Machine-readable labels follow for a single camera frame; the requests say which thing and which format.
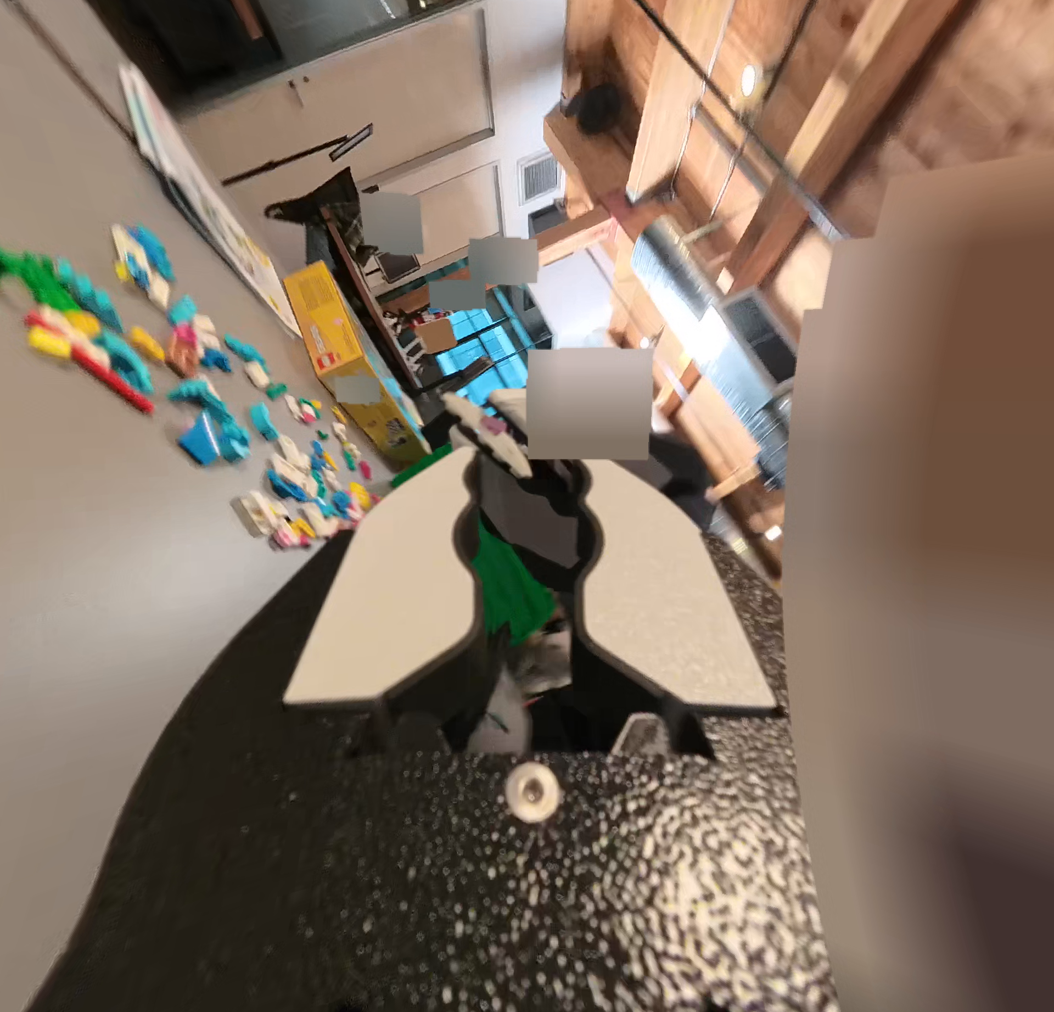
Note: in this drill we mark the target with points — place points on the silver ceiling duct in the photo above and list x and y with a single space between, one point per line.
708 320

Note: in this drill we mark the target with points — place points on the lego instruction booklet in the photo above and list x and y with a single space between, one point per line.
206 196

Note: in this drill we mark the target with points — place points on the white wall vent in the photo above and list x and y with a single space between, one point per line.
539 176

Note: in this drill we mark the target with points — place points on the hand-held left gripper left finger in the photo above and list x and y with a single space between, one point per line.
387 600

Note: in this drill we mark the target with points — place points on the lego bricks group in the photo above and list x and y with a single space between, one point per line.
206 439

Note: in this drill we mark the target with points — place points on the black bar lamp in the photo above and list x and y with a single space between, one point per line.
305 154

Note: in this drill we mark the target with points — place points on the round ceiling light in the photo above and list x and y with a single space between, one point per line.
748 80

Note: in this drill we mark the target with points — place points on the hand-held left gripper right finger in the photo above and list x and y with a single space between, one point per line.
667 608

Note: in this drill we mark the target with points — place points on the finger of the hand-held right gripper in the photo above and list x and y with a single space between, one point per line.
509 401
506 452

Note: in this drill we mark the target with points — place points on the yellow lego box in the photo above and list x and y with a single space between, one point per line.
346 345

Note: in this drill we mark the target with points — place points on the black round ceiling speaker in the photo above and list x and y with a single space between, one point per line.
597 106

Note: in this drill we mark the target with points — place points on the small pink lego piece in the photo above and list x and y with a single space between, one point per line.
494 427

